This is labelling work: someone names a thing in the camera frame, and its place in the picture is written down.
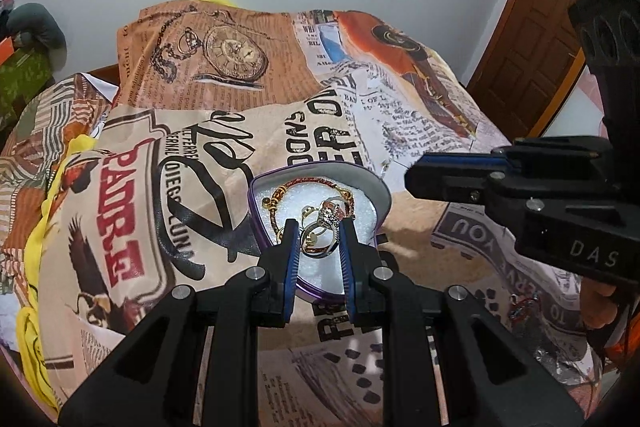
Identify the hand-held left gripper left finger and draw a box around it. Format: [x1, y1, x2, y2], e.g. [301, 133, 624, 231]
[57, 218, 302, 427]

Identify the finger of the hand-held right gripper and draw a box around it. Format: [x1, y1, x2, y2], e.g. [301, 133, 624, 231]
[417, 136, 620, 172]
[403, 164, 622, 229]

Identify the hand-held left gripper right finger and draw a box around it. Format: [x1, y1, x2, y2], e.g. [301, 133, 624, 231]
[338, 218, 587, 427]

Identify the silver gemstone ring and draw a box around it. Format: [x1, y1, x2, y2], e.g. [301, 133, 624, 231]
[299, 201, 347, 259]

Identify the purple heart-shaped jewelry box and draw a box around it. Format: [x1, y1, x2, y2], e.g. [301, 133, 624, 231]
[247, 162, 392, 306]

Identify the gold and red bracelet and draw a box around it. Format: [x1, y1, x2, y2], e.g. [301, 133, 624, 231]
[264, 179, 357, 238]

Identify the person's right hand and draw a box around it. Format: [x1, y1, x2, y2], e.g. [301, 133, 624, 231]
[580, 276, 630, 350]

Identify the brown wooden door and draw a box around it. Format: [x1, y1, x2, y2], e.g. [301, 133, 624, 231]
[466, 0, 610, 138]

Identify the newspaper printed blanket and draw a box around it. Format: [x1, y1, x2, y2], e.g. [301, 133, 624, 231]
[37, 4, 608, 427]

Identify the yellow cloth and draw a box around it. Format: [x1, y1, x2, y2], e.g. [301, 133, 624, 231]
[14, 134, 103, 410]

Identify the orange striped quilt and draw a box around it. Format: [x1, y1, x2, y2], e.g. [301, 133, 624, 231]
[0, 71, 123, 268]

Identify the white cloth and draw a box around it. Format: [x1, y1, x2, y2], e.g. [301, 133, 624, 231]
[0, 287, 25, 350]

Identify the green patterned cloth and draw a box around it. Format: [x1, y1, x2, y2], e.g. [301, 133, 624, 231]
[0, 47, 57, 145]

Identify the red string bracelet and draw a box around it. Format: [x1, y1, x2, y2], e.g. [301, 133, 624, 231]
[509, 296, 542, 324]

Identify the wooden bed frame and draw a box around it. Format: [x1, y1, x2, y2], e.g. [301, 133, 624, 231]
[84, 64, 122, 86]

